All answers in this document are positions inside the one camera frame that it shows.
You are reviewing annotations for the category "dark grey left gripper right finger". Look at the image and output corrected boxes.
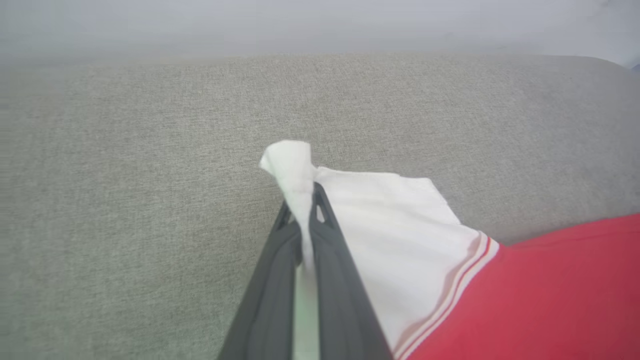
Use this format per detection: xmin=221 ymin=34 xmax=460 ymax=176
xmin=308 ymin=182 xmax=394 ymax=360

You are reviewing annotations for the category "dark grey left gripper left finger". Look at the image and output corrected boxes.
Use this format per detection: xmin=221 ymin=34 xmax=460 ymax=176
xmin=216 ymin=201 xmax=303 ymax=360

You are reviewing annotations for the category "grey fabric sofa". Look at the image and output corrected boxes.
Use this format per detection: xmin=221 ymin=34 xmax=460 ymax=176
xmin=0 ymin=52 xmax=640 ymax=360

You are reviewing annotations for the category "red and white shirt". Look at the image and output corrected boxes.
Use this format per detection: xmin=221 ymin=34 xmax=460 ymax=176
xmin=258 ymin=139 xmax=640 ymax=360

